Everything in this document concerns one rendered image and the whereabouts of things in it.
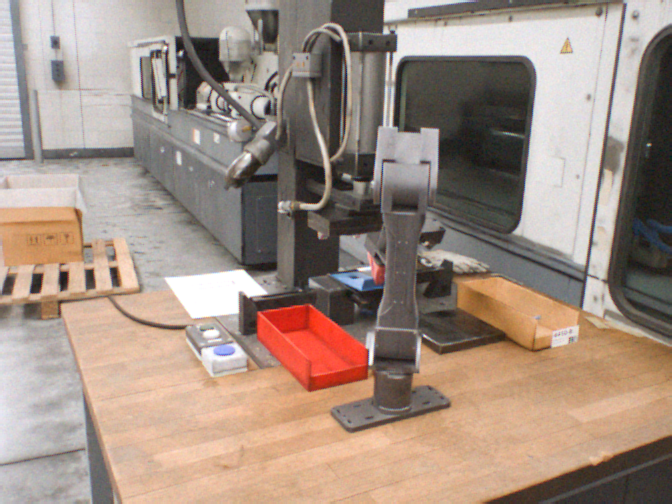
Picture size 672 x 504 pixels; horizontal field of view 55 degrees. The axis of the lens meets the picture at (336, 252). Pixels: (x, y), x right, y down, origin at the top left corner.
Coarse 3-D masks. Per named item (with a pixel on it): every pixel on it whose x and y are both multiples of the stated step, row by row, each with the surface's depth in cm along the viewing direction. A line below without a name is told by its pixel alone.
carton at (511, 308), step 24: (480, 288) 154; (504, 288) 153; (480, 312) 144; (504, 312) 137; (528, 312) 147; (552, 312) 141; (576, 312) 135; (528, 336) 132; (552, 336) 133; (576, 336) 136
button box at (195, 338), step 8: (104, 296) 157; (136, 320) 140; (144, 320) 139; (168, 328) 137; (176, 328) 136; (184, 328) 136; (192, 328) 130; (216, 328) 130; (192, 336) 127; (200, 336) 126; (224, 336) 127; (192, 344) 127; (200, 344) 123; (208, 344) 123; (216, 344) 123; (224, 344) 124; (200, 352) 122
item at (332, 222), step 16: (320, 192) 150; (336, 192) 143; (352, 192) 141; (368, 192) 139; (336, 208) 141; (352, 208) 137; (368, 208) 135; (320, 224) 137; (336, 224) 134; (352, 224) 136; (368, 224) 138
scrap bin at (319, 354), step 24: (264, 312) 132; (288, 312) 135; (312, 312) 135; (264, 336) 129; (288, 336) 134; (312, 336) 134; (336, 336) 126; (288, 360) 119; (312, 360) 123; (336, 360) 124; (360, 360) 118; (312, 384) 112; (336, 384) 114
